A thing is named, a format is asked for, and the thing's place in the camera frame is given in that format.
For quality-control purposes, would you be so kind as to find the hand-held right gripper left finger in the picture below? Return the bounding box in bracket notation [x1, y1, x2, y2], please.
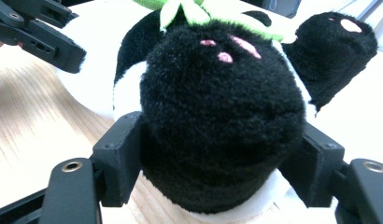
[92, 110, 145, 208]

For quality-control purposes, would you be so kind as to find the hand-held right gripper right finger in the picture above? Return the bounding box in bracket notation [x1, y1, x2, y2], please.
[277, 121, 346, 209]

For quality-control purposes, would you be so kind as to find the black and white panda plush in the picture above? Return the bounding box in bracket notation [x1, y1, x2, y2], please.
[55, 0, 379, 223]

